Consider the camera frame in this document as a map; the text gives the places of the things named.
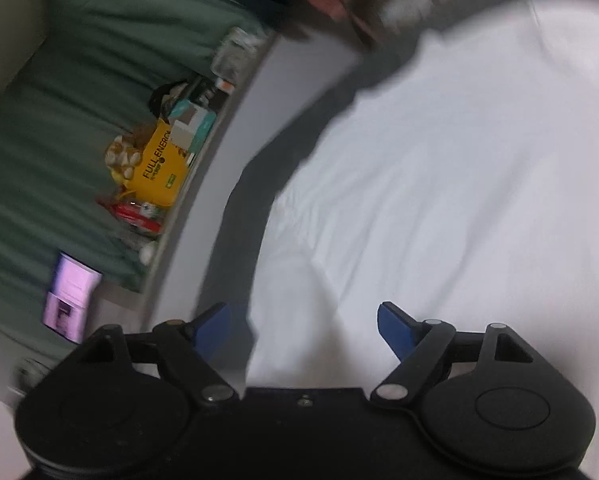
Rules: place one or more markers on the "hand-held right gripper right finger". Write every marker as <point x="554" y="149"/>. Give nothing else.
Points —
<point x="397" y="332"/>

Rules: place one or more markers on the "white plastic bag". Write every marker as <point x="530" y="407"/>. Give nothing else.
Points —
<point x="407" y="10"/>

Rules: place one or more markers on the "cream plush toy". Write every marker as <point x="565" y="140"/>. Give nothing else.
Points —
<point x="122" y="160"/>

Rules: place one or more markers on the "green curtain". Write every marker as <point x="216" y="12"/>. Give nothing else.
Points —
<point x="54" y="110"/>

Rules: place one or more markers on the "yellow cardboard box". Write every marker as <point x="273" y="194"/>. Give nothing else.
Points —
<point x="162" y="165"/>

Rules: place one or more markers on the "window ledge shelf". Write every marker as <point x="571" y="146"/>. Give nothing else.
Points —
<point x="172" y="230"/>

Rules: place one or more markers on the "brown plush toy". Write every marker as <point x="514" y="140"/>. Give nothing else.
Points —
<point x="142" y="135"/>

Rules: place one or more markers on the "grey bed sheet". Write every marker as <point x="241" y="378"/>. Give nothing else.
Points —
<point x="249" y="185"/>

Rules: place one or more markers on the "white teal cardboard box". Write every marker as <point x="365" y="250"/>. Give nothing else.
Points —
<point x="192" y="127"/>

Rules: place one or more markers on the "clear storage case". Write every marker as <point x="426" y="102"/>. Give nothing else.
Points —
<point x="234" y="52"/>

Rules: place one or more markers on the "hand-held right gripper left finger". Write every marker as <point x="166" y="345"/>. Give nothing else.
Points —
<point x="212" y="332"/>

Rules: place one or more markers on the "red snack packet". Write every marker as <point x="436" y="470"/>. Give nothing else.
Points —
<point x="129" y="212"/>

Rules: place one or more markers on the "black cap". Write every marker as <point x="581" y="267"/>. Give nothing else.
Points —
<point x="167" y="96"/>

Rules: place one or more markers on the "laptop screen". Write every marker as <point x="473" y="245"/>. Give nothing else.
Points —
<point x="72" y="300"/>

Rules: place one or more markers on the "white t-shirt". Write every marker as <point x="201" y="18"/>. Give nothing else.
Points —
<point x="429" y="185"/>

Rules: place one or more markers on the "white pill bottle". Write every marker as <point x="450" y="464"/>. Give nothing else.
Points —
<point x="225" y="85"/>

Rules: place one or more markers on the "white ball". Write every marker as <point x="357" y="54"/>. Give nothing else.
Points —
<point x="147" y="255"/>

